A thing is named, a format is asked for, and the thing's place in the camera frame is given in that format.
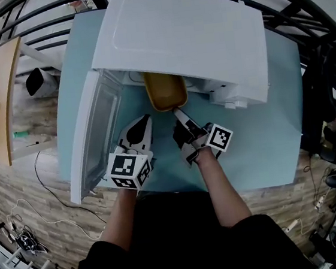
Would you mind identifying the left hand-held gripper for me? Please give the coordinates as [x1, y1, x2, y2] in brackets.
[99, 113, 161, 194]

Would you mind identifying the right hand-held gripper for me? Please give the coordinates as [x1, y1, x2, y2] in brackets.
[169, 101, 238, 170]

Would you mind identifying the yellow food container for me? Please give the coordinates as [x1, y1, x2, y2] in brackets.
[143, 68, 190, 114]

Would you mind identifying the white microwave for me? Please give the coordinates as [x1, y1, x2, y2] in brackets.
[48, 0, 284, 206]

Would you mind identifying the person's right forearm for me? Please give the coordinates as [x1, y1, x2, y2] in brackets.
[192, 142, 254, 232]

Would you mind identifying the person's left forearm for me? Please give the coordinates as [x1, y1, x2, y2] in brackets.
[95, 183, 149, 255]

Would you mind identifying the white waste bin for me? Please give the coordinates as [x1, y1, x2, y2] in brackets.
[24, 65, 59, 100]

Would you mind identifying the person's black shirt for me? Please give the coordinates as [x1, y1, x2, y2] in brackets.
[53, 174, 320, 269]

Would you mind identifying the wooden desk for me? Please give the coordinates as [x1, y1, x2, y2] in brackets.
[0, 35, 36, 168]

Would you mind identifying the black metal railing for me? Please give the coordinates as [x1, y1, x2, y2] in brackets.
[0, 0, 336, 90]

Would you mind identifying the white power strip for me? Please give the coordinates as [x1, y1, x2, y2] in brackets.
[281, 218, 301, 234]

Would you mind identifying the black floor cable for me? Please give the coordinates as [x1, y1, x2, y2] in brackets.
[32, 143, 107, 234]

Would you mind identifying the white floor cable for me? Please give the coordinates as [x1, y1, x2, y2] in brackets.
[4, 189, 106, 251]

